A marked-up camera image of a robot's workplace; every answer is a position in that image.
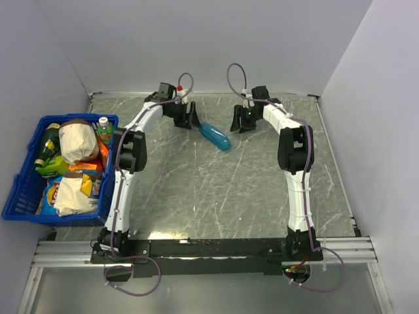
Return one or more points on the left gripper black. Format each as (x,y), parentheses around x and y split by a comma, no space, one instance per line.
(183,122)

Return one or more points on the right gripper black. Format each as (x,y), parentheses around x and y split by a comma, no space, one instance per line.
(239,112)

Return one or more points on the blue translucent glasses case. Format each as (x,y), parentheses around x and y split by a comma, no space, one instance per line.
(215,136)

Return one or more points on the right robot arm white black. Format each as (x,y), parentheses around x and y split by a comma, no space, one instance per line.
(295,158)

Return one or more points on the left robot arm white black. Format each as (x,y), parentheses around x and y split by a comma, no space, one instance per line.
(130,158)

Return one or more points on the green bottle white cap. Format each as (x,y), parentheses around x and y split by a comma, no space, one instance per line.
(105,130)

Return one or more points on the orange snack pack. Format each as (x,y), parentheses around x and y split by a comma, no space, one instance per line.
(97,164)

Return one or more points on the brown white paper bag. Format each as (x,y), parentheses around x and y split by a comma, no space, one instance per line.
(78,141)

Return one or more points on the lime green snack pack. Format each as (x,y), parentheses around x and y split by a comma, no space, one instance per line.
(56,167)

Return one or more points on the dark green glass bottle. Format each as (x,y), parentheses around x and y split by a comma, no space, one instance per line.
(49,145)

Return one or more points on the blue yellow chips bag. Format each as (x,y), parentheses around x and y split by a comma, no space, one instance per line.
(48,200)

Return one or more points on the blue plastic basket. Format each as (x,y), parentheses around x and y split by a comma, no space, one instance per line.
(28,186)

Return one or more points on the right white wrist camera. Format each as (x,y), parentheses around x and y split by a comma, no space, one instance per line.
(248,103)

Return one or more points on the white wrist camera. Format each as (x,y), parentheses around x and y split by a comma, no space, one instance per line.
(181,96)
(248,103)

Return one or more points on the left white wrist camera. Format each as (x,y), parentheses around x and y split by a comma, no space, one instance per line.
(181,96)

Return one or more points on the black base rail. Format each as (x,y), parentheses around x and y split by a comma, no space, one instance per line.
(147,258)

